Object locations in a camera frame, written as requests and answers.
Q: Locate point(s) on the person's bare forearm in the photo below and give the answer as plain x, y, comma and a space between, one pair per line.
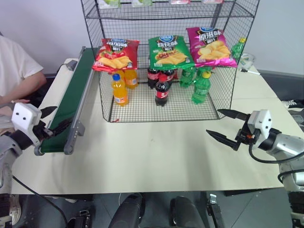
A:
31, 88

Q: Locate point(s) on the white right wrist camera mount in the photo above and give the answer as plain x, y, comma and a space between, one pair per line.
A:
262, 121

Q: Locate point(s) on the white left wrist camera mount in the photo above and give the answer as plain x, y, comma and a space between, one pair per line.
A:
23, 116

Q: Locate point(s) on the green snack package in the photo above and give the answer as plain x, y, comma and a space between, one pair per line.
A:
142, 2
109, 2

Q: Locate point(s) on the green chips bag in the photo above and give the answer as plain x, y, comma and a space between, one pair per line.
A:
169, 53

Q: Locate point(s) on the pink snack package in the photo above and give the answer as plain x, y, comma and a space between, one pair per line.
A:
213, 1
180, 1

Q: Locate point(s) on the person's hand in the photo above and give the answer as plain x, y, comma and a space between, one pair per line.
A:
7, 107

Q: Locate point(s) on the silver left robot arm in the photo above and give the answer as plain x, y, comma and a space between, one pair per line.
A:
8, 148

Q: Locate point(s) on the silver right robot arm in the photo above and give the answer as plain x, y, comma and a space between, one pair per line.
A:
288, 142

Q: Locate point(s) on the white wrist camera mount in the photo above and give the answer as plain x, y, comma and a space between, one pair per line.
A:
23, 116
262, 121

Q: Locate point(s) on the small red tag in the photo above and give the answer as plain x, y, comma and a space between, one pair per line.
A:
115, 120

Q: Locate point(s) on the red chips bag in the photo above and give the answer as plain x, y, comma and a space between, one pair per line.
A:
116, 55

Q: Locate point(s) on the person in white shirt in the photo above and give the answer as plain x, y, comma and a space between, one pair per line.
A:
14, 61

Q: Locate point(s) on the white shoe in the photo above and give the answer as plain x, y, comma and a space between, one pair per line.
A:
15, 210

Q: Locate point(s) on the orange soda bottle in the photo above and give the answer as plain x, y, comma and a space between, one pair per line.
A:
120, 91
131, 78

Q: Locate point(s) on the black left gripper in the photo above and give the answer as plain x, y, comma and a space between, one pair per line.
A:
41, 131

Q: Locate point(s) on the dark rounded shape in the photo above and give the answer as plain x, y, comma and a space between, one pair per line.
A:
128, 211
186, 212

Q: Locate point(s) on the green soda bottle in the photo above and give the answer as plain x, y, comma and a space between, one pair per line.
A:
201, 89
187, 77
238, 49

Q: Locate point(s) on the green conveyor belt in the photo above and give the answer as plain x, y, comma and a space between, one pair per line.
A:
69, 95

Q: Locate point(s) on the magenta chips bag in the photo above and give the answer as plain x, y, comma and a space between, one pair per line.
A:
211, 47

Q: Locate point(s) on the cola bottle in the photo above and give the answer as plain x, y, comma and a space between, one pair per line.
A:
152, 77
171, 75
162, 91

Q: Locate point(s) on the black marker pen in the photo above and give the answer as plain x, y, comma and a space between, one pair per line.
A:
249, 71

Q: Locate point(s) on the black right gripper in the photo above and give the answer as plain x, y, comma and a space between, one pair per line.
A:
247, 137

